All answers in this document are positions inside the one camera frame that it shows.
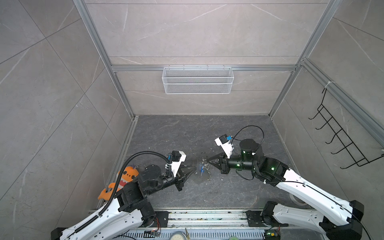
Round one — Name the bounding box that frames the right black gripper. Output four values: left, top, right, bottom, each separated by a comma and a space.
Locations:
206, 149, 258, 175

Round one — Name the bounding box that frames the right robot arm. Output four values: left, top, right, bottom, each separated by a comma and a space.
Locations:
207, 135, 364, 240

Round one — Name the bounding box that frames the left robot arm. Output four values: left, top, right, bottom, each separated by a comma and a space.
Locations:
51, 165, 196, 240

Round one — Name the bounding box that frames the orange plush shark toy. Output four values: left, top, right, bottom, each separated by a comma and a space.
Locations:
98, 166, 139, 201

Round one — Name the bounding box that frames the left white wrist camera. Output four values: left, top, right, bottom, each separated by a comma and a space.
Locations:
167, 151, 187, 177

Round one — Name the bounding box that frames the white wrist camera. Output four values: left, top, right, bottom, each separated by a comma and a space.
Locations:
215, 134, 234, 159
167, 151, 187, 177

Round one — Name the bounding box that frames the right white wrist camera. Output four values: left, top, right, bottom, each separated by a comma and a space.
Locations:
215, 134, 234, 159

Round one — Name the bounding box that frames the right black camera cable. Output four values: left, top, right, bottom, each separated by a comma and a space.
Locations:
230, 125, 265, 148

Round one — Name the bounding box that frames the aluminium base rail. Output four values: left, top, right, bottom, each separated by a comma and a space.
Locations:
78, 208, 334, 240

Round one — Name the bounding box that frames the black corrugated cable conduit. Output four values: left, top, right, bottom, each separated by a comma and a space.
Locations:
71, 151, 172, 235

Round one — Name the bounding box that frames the white wire mesh basket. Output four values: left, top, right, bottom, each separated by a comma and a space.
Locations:
162, 67, 235, 95

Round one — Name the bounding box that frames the black wire hook rack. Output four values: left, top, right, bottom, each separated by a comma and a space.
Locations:
308, 88, 384, 170

